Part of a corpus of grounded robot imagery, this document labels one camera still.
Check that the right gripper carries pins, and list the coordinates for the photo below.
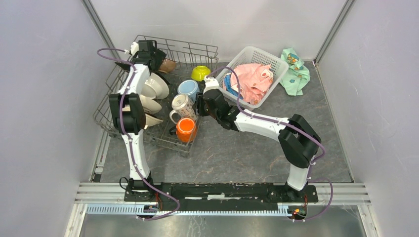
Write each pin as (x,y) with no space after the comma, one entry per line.
(200,102)

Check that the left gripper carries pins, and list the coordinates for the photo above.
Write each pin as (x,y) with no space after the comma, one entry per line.
(160,57)

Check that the beige bowl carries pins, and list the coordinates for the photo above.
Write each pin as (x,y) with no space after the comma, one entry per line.
(167,66)

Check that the light blue cup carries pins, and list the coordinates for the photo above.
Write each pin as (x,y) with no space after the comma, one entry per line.
(190,88)

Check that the white floral mug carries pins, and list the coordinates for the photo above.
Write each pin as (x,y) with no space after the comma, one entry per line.
(183,106)

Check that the yellow-green bowl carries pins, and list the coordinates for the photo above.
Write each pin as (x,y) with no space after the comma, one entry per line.
(200,72)

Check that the cream plate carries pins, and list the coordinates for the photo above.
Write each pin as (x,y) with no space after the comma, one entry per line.
(155,88)

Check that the orange mug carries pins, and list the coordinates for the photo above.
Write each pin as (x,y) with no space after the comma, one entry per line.
(185,130)

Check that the white deep plate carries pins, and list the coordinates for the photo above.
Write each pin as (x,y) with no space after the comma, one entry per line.
(150,106)

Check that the red rimmed plate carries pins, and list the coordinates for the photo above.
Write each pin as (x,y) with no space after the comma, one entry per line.
(151,120)

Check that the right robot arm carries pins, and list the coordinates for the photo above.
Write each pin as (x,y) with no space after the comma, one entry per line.
(298,140)

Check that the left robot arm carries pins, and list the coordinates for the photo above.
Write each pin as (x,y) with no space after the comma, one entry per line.
(129,117)

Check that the blue cloth in basket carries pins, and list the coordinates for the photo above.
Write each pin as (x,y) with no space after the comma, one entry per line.
(230,84)

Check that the pink patterned cloth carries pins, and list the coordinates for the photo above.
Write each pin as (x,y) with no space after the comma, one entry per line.
(254,79)

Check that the white plastic basket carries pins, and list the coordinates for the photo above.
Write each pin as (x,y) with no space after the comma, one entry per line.
(250,55)

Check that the green patterned cloth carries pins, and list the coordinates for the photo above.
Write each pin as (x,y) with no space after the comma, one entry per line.
(297,76)

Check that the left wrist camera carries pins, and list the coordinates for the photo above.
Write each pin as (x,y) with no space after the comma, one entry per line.
(134,48)

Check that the metal wire dish rack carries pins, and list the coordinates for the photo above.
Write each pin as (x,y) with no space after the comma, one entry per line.
(186,55)

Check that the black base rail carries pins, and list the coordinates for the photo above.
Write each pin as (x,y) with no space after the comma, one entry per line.
(219,196)

